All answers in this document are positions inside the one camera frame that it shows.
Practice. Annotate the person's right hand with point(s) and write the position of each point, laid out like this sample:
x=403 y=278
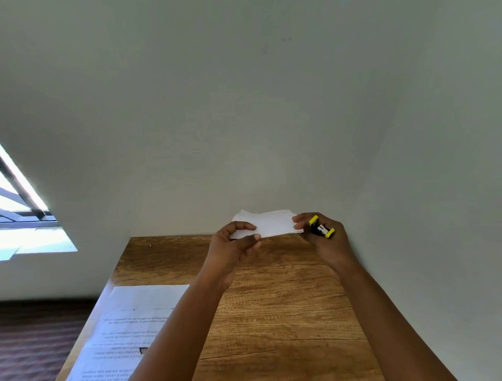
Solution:
x=333 y=249

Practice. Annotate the person's right thumb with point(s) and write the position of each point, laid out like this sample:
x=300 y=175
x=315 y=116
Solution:
x=301 y=221

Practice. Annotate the printed white paper sheet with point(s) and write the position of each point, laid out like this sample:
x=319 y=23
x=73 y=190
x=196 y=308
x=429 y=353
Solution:
x=125 y=325

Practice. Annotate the white paper sheets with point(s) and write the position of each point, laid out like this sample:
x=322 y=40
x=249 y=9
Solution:
x=272 y=223

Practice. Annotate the window with dark frame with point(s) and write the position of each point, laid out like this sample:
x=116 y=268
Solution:
x=23 y=231

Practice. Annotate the person's left hand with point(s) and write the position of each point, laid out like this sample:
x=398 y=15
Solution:
x=221 y=255

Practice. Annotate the person's left thumb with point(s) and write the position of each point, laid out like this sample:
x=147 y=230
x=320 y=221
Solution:
x=249 y=240

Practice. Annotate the person's right forearm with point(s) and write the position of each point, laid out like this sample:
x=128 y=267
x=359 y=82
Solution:
x=384 y=325

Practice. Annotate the yellow and black mini stapler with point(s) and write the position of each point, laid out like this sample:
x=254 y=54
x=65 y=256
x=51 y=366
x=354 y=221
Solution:
x=322 y=228

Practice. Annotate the person's left forearm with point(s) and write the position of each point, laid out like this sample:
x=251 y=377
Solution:
x=184 y=329

